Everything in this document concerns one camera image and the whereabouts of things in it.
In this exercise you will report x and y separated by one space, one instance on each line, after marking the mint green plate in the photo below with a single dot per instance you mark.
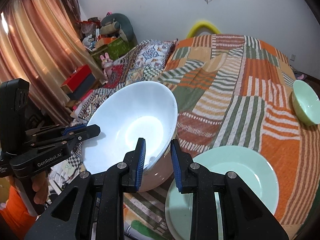
248 164

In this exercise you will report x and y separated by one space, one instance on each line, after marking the yellow foam hoop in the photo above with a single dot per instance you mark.
205 25

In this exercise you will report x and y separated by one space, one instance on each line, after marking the orange striped patchwork blanket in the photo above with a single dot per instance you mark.
236 90

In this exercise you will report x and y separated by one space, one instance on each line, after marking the mint green bowl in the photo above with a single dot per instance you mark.
305 103

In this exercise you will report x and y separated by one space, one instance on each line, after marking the white patterned bowl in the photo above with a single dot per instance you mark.
145 109

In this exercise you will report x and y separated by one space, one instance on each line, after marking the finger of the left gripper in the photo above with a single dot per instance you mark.
72 129
75 137

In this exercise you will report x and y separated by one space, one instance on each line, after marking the white wall socket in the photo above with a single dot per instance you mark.
292 57

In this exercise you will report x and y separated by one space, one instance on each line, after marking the pink orange curtain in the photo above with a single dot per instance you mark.
42 47

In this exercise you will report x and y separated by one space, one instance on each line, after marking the grey stuffed plush toy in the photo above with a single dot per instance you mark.
117 23

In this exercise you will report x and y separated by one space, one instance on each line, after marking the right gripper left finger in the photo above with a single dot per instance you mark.
93 198

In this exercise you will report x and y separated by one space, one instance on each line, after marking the pink bunny toy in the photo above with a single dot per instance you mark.
107 65

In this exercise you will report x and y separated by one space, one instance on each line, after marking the green cardboard box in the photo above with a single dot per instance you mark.
115 50

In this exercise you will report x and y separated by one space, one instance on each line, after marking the dark blue box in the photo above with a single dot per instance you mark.
83 88

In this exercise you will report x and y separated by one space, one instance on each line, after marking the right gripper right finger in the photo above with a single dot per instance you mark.
244 216

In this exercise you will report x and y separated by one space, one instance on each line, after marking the red box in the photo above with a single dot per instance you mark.
76 79

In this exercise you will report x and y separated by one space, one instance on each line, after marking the person's left hand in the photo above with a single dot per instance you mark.
40 187

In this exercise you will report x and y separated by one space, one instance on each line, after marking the pink bowl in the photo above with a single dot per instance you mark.
157 174

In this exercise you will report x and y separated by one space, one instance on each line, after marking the colourful geometric patterned quilt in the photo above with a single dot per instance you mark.
142 63

